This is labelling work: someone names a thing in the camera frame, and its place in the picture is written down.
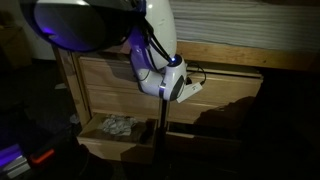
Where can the wooden top left drawer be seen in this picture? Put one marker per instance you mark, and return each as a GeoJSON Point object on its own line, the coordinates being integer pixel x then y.
{"type": "Point", "coordinates": [112, 88]}

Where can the wooden drawer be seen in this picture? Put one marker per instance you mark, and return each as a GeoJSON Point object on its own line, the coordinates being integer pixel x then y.
{"type": "Point", "coordinates": [138, 147]}
{"type": "Point", "coordinates": [198, 139]}
{"type": "Point", "coordinates": [112, 88]}
{"type": "Point", "coordinates": [228, 92]}

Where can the wooden bottom right drawer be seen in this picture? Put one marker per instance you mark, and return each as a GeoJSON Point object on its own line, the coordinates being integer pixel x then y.
{"type": "Point", "coordinates": [198, 139]}

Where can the wooden bottom left drawer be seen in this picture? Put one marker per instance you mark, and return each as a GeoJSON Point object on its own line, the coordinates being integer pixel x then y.
{"type": "Point", "coordinates": [138, 147]}

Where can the wooden top right drawer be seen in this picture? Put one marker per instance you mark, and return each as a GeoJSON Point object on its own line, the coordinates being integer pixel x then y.
{"type": "Point", "coordinates": [228, 92]}

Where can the grey patterned cloth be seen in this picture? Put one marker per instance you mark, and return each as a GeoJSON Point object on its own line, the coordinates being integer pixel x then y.
{"type": "Point", "coordinates": [117, 125]}

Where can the white striped mattress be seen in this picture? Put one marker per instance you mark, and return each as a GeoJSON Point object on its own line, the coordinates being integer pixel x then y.
{"type": "Point", "coordinates": [292, 25]}

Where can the purple lit equipment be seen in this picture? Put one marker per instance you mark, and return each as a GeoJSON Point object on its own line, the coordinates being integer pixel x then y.
{"type": "Point", "coordinates": [12, 162]}

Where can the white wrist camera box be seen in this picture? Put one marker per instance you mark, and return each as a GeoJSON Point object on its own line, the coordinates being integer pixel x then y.
{"type": "Point", "coordinates": [189, 91]}

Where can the wooden bed frame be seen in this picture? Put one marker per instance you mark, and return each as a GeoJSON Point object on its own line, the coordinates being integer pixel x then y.
{"type": "Point", "coordinates": [195, 51]}

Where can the orange handled tool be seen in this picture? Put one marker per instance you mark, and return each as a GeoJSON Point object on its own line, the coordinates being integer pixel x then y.
{"type": "Point", "coordinates": [41, 157]}

